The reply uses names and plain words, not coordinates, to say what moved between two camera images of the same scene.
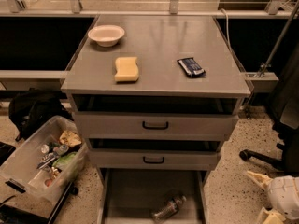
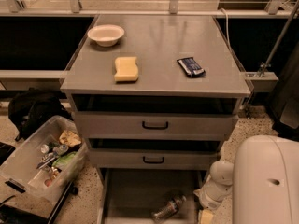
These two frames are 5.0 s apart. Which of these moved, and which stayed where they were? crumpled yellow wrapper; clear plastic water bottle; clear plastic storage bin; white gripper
Moved: white gripper
Stayed: clear plastic water bottle; clear plastic storage bin; crumpled yellow wrapper
